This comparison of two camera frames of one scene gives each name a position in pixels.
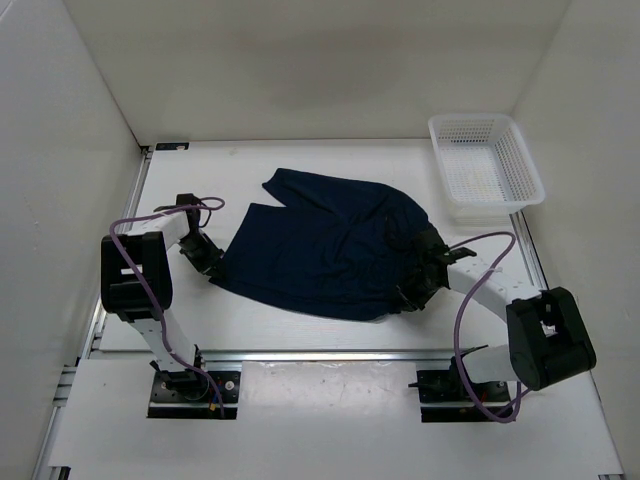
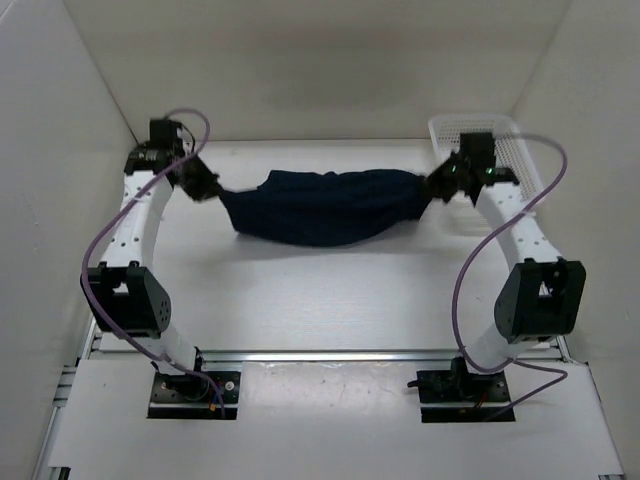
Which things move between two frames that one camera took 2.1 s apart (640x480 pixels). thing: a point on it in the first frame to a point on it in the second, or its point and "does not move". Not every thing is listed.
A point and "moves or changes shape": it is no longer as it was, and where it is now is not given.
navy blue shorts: [331, 248] moves or changes shape
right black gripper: [405, 290] to [432, 181]
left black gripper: [207, 264] to [208, 187]
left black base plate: [191, 394] does not move
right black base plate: [445, 397] does not move
